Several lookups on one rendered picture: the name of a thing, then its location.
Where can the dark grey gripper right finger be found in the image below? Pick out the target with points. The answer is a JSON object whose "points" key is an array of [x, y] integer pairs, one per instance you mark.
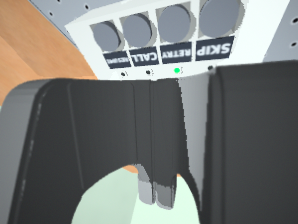
{"points": [[231, 133]]}

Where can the grey flat base plate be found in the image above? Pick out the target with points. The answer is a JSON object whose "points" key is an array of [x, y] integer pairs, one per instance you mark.
{"points": [[284, 45]]}

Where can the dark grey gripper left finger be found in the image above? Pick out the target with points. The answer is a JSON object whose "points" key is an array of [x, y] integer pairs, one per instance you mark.
{"points": [[60, 136]]}

